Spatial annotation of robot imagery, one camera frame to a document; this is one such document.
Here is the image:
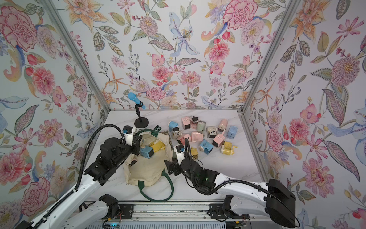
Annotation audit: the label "pink square pencil sharpener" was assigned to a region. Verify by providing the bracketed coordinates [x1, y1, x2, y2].
[177, 134, 192, 146]

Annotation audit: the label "yellow crank pencil sharpener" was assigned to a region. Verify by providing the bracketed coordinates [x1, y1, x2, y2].
[221, 141, 237, 156]

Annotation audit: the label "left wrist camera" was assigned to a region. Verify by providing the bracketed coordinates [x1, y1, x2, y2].
[123, 125, 136, 146]

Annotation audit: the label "cream pencil sharpener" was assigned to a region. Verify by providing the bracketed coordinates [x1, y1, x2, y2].
[206, 126, 218, 138]

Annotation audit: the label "cream green tote bag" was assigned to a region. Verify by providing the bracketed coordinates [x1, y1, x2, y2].
[123, 125, 174, 203]

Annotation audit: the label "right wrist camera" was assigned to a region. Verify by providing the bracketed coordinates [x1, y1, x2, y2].
[173, 144, 185, 166]

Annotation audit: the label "blue lever pencil sharpener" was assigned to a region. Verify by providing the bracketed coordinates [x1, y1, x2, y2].
[140, 146, 154, 159]

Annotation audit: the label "blue cube pencil sharpener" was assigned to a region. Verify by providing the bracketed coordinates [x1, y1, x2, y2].
[226, 125, 238, 139]

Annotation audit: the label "small pink pencil sharpener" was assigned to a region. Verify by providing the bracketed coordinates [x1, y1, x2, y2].
[190, 116, 199, 129]

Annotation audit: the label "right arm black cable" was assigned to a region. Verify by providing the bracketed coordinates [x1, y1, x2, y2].
[184, 138, 301, 229]

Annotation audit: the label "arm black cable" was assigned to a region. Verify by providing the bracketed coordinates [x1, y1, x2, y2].
[184, 138, 301, 229]
[31, 123, 126, 229]

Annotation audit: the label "pale green cube sharpener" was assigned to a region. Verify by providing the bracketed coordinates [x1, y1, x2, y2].
[172, 127, 182, 139]

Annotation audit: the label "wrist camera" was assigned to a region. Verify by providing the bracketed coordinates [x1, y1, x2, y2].
[173, 144, 185, 166]
[123, 125, 136, 146]

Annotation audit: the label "black microphone stand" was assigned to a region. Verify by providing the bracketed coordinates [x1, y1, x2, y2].
[134, 102, 149, 129]

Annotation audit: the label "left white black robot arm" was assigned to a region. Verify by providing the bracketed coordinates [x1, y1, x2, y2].
[17, 135, 142, 229]

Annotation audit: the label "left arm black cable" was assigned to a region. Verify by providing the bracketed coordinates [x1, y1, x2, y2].
[31, 123, 126, 229]

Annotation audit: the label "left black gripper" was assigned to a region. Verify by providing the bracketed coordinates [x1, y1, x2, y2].
[112, 135, 144, 168]

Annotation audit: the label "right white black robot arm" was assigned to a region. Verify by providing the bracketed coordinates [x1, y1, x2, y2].
[164, 158, 300, 229]

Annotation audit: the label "mint green pencil sharpener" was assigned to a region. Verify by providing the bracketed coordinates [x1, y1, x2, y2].
[196, 121, 206, 133]

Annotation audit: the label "blue round-front pencil sharpener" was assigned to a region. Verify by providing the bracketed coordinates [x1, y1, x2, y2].
[198, 139, 214, 155]

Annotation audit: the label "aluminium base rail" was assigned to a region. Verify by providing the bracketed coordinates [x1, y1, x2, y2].
[45, 200, 292, 229]

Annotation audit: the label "large pink pencil sharpener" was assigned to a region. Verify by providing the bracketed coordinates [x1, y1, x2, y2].
[182, 116, 191, 130]

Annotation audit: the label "pink round pencil sharpener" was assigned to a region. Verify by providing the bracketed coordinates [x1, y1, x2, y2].
[218, 119, 228, 133]

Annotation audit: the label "pink lever pencil sharpener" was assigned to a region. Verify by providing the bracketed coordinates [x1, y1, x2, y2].
[212, 130, 226, 148]

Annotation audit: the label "light blue pencil sharpener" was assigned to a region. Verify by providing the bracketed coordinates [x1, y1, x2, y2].
[168, 121, 179, 132]

